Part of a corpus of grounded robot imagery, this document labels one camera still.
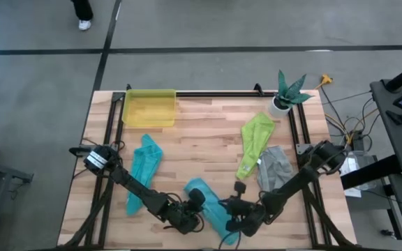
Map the light blue microfiber towel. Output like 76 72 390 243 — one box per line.
182 177 241 245

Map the person's leg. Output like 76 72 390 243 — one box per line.
70 0 94 31

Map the yellow translucent plastic basket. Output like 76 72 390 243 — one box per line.
121 89 177 128

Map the grey microfiber towel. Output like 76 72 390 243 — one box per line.
256 145 295 193

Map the black aluminium table frame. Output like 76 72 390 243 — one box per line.
57 83 359 251

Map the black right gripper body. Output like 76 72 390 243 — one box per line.
230 199 269 238

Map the black power strip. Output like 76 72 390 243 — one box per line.
350 129 366 151

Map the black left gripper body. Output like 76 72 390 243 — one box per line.
161 201 200 235

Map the lime green microfiber towel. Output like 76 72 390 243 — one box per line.
234 112 276 181

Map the clear plastic bag with paper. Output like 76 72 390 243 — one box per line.
339 150 377 199

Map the teal microfiber towel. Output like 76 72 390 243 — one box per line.
126 134 164 216

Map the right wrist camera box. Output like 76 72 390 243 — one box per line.
234 181 248 197

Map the snake plant in white pot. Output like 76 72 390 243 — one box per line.
267 69 314 119

